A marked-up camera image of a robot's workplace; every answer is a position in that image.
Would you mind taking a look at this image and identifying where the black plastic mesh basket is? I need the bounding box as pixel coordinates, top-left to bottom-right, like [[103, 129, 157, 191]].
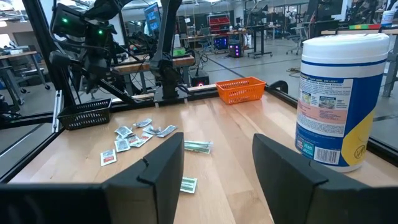
[[56, 98, 113, 131]]

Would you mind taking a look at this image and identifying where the orange plastic mesh basket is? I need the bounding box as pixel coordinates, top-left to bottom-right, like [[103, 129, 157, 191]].
[[215, 77, 267, 105]]

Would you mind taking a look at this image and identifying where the blue screen computer monitor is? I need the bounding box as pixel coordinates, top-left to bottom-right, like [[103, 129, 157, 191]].
[[144, 2, 162, 35]]

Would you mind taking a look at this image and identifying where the grey office chair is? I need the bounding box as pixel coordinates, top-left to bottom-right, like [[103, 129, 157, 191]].
[[285, 26, 307, 56]]

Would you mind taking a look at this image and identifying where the grey office desk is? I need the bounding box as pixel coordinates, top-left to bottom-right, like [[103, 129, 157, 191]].
[[0, 49, 52, 105]]

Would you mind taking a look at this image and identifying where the green striped adhesive bandage packet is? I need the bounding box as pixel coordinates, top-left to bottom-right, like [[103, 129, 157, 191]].
[[183, 140, 214, 155], [180, 177, 198, 195]]

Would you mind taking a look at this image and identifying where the coiled floor cable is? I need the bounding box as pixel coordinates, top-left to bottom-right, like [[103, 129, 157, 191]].
[[285, 67, 302, 78]]

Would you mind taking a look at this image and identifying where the black standing desk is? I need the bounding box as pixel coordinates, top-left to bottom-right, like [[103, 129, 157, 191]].
[[245, 24, 280, 59]]

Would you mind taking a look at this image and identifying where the black lit computer tower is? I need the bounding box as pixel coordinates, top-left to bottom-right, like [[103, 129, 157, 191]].
[[213, 37, 229, 50], [228, 39, 243, 59]]

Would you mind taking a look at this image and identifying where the small white printed packet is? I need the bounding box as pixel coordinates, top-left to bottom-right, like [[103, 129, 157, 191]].
[[142, 124, 162, 136], [114, 125, 134, 139], [113, 138, 131, 153], [133, 118, 153, 129], [155, 124, 178, 138]]

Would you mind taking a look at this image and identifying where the wooden side table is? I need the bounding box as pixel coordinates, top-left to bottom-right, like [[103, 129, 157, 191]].
[[113, 55, 196, 94]]

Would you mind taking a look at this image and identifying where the small red print packet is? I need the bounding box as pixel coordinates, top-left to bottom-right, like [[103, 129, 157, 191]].
[[136, 133, 154, 148], [126, 134, 141, 147], [99, 149, 118, 167]]

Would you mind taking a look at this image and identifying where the small black LED box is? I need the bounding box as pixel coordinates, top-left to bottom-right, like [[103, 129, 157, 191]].
[[189, 70, 210, 88]]

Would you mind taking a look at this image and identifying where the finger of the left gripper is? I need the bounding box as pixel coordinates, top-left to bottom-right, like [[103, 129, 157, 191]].
[[82, 75, 96, 94], [93, 74, 108, 94]]

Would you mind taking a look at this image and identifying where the red storage rack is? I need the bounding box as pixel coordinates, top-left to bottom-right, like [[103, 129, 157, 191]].
[[207, 14, 231, 35]]

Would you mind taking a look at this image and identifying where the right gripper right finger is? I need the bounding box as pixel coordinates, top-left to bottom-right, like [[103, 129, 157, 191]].
[[252, 133, 398, 224]]

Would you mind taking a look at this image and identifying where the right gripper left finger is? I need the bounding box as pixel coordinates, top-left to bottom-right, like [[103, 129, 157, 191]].
[[0, 132, 185, 224]]

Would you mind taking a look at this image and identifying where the white wipes canister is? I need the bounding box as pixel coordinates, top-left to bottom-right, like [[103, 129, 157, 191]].
[[294, 33, 391, 174]]

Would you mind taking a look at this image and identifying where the silver metal bracket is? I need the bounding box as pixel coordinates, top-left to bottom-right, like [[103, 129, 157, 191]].
[[52, 90, 64, 133]]

